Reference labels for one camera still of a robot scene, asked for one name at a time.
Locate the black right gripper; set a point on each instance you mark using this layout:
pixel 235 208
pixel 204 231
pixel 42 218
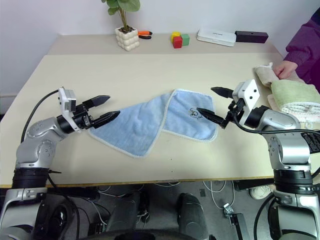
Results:
pixel 236 111

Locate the green cube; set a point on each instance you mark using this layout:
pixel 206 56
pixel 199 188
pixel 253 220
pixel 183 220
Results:
pixel 185 40

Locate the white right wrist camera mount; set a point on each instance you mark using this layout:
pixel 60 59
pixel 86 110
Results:
pixel 250 97

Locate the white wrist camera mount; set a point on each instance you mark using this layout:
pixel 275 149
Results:
pixel 250 97
pixel 65 110

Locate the yellow cube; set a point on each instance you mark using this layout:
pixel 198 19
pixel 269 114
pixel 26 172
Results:
pixel 175 34

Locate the dark rounded shape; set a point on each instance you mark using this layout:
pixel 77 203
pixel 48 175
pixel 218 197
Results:
pixel 192 215
pixel 125 212

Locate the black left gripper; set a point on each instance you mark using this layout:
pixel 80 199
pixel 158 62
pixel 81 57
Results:
pixel 83 117

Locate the glossy black rounded housing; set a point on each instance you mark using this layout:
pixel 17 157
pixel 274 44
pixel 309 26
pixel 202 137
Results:
pixel 56 217

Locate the folded green towel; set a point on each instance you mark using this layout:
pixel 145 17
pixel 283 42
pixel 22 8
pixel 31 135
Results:
pixel 292 92

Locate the long dark box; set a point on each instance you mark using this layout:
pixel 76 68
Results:
pixel 251 37

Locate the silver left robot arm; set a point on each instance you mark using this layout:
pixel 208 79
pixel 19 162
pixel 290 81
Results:
pixel 37 147

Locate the folded white towel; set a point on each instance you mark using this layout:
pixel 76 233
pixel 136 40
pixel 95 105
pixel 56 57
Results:
pixel 295 109

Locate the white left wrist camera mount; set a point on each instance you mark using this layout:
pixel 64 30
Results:
pixel 65 110

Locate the red cube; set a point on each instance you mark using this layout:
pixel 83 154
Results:
pixel 177 43

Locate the green plant in white pot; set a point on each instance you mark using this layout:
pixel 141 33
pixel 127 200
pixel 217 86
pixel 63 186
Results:
pixel 127 40

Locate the person's bare hand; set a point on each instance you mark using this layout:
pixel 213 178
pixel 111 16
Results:
pixel 286 68

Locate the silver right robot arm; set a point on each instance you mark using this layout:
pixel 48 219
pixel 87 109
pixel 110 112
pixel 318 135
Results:
pixel 290 150

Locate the orange and black pliers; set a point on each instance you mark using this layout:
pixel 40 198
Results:
pixel 143 33

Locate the rolled beige towel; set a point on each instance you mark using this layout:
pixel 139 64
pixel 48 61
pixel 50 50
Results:
pixel 266 75

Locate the flat white box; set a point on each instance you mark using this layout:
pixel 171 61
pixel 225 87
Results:
pixel 215 37

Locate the black table foot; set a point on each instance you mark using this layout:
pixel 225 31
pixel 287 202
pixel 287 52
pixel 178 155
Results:
pixel 237 222

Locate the white shoe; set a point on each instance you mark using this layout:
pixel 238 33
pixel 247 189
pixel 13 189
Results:
pixel 260 192

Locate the light blue towel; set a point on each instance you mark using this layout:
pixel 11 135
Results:
pixel 140 125

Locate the person's purple jacket sleeve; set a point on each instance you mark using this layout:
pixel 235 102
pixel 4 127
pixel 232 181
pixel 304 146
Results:
pixel 305 42

